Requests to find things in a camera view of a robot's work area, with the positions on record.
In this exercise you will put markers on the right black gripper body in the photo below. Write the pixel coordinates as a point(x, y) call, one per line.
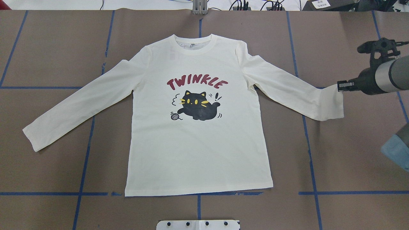
point(366, 81)

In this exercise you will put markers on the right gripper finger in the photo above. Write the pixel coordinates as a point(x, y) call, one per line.
point(343, 83)
point(343, 89)

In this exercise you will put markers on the cream long-sleeve cat T-shirt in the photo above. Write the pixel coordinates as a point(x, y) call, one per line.
point(196, 124)

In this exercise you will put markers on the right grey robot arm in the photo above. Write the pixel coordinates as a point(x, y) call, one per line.
point(388, 77)

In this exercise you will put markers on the dark box with white label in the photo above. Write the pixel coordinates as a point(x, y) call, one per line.
point(331, 5)

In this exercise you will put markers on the black power strip with plugs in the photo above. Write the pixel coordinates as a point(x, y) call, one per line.
point(240, 5)

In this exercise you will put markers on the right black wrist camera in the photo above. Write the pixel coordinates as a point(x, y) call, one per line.
point(381, 51)

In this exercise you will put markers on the aluminium frame post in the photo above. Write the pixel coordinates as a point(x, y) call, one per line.
point(199, 7)

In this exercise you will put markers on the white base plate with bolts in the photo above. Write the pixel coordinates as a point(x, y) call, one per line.
point(199, 225)

